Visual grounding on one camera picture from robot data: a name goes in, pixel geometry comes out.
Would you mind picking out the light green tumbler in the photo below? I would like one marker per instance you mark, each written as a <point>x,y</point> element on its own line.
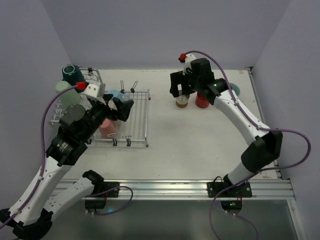
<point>68,98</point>

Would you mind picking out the aluminium mounting rail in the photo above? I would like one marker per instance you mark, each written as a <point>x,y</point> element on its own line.
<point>272,189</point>

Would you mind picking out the left black controller box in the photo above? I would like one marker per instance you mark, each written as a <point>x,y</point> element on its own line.
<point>94,205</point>

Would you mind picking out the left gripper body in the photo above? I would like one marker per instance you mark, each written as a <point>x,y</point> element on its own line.
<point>113,107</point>

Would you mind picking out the pink cup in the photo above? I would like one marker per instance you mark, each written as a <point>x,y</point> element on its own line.
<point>107,128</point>

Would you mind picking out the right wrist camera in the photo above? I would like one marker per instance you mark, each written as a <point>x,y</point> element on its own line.
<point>187,69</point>

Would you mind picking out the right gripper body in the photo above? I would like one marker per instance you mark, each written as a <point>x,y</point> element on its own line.
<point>181,78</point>

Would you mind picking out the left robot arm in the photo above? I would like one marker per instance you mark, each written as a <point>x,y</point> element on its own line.
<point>32,216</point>

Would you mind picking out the metal wire dish rack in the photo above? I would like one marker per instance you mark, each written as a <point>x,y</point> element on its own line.
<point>134,130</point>

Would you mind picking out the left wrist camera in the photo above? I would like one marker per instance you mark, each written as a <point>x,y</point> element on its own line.
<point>95,91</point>

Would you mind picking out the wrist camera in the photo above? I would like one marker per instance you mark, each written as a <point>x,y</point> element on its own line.
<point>187,69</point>
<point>95,91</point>

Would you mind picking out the light blue mug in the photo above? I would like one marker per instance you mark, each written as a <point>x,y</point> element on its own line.
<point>117,94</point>

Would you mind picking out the pale green mug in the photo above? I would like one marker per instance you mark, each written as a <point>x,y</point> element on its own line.
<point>236,89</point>

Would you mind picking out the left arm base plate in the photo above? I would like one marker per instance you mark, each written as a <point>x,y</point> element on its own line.
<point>111,190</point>

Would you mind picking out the dark green mug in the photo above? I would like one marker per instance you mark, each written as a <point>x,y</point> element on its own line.
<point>72,74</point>

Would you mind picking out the right black controller box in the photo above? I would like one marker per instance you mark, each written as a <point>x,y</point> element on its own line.
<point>233,207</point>

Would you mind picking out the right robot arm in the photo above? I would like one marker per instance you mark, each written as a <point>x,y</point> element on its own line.
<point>263,145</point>

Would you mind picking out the red mug black handle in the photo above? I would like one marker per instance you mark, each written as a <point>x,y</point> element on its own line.
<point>201,102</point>

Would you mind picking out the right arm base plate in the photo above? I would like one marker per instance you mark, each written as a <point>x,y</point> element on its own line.
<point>243,190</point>

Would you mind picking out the black controller box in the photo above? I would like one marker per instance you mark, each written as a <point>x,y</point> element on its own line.
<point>94,205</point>
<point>233,207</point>

